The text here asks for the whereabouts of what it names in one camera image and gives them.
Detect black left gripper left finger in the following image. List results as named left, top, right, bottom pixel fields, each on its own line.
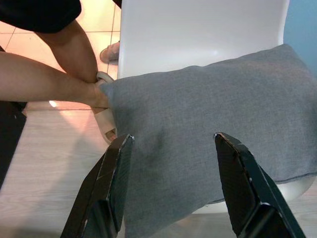
left=60, top=133, right=136, bottom=238

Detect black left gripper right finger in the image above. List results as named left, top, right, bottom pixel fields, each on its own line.
left=214, top=132, right=307, bottom=238

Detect grey fabric pillow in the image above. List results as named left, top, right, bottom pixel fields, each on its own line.
left=99, top=44, right=317, bottom=238

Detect white plastic chair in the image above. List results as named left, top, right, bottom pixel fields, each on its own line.
left=116, top=0, right=317, bottom=215

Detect beige worn sandal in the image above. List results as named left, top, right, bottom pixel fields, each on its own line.
left=96, top=71, right=115, bottom=86
left=93, top=108, right=118, bottom=145

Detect black flat object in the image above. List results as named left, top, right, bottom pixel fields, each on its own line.
left=0, top=98, right=27, bottom=190

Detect person's bare leg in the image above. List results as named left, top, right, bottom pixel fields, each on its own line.
left=37, top=18, right=100, bottom=84
left=0, top=51, right=111, bottom=110

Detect beige grey slipper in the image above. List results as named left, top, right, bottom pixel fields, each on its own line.
left=100, top=41, right=121, bottom=63

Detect person's black shorts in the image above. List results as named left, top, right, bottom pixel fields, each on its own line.
left=0, top=0, right=83, bottom=34

